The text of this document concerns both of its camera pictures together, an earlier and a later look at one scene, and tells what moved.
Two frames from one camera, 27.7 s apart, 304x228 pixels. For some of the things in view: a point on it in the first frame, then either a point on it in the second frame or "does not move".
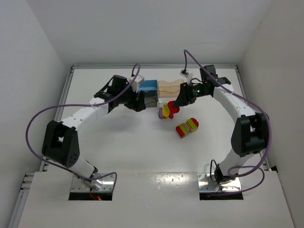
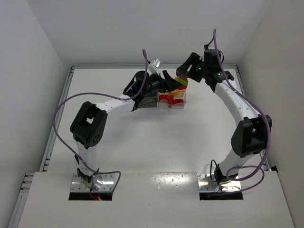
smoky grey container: (151, 99) does not move
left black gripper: (134, 101) to (163, 82)
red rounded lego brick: (172, 109) to (164, 98)
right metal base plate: (207, 183) does not move
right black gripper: (188, 93) to (193, 65)
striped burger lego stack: (192, 124) to (183, 80)
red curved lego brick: (171, 114) to (172, 101)
